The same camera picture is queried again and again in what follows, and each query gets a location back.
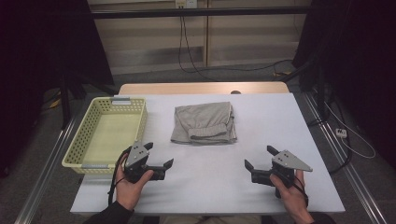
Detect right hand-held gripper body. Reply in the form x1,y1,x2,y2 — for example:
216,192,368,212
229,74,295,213
250,149,313,199

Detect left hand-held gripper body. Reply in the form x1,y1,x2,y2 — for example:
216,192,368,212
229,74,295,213
123,141,166,185

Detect yellow perforated plastic basket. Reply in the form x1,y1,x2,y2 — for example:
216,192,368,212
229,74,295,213
61,96,149,175

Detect grey pants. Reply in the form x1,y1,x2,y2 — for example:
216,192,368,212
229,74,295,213
170,101,238,146

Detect person's left hand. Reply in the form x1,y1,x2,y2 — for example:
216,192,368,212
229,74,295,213
115,152,155,212

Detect person's right hand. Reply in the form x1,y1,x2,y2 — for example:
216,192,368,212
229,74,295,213
269,170,313,220

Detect light wooden table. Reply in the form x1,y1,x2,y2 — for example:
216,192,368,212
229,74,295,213
118,81,290,96

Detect black metal stand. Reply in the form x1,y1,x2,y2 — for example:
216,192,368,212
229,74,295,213
279,55,332,123
58,65,120,131

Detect beige wooden shelf unit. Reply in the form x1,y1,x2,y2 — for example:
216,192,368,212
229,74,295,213
87,0,313,76

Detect black curtain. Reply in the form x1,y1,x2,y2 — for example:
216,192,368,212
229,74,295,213
0,0,116,179
291,0,396,171

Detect black horizontal bar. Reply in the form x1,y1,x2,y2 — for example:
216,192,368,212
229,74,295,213
90,6,313,20

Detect right hand-held gripper cable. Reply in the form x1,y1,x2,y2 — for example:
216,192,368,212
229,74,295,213
290,175,310,208

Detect hand-held gripper cable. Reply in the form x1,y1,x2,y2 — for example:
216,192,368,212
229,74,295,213
106,146,133,207
290,175,310,208

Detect left hand-held gripper cable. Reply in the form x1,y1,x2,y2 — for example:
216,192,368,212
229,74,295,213
106,146,133,207

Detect black floor cable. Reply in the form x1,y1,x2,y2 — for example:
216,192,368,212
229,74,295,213
305,91,354,175

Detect metal floor rail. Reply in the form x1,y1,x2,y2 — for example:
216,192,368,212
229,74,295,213
302,91,389,224
13,115,78,224

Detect white floor cable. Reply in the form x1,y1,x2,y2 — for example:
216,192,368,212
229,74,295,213
322,100,377,160

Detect black hanging cable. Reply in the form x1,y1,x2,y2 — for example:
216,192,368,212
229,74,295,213
177,7,219,83
180,15,294,75

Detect white wall outlet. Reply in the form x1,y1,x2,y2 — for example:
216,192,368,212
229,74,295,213
175,0,198,9

